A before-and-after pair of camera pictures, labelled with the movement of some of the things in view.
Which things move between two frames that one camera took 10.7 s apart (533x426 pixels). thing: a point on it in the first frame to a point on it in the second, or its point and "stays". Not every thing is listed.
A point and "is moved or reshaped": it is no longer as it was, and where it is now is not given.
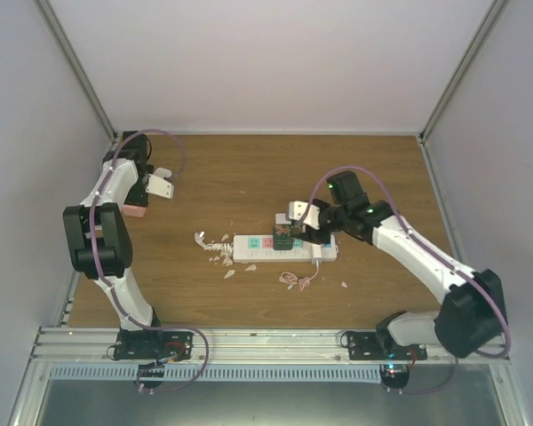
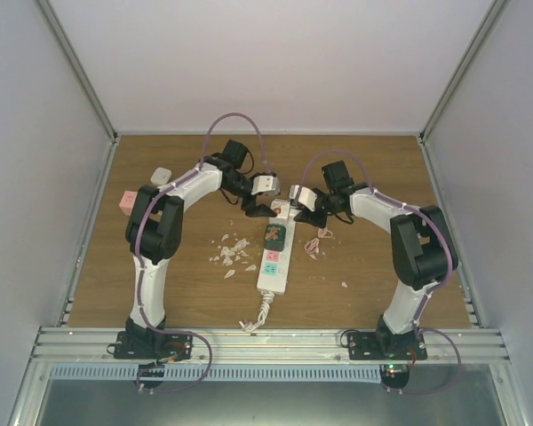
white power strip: (258, 248) to (274, 266)
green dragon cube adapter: (282, 238) is moved or reshaped
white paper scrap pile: (227, 261) stays
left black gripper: (137, 199) to (258, 210)
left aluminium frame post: (78, 67) stays
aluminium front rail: (227, 347) stays
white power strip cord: (199, 237) to (248, 326)
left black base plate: (154, 344) stays
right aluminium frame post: (486, 22) stays
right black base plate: (377, 345) stays
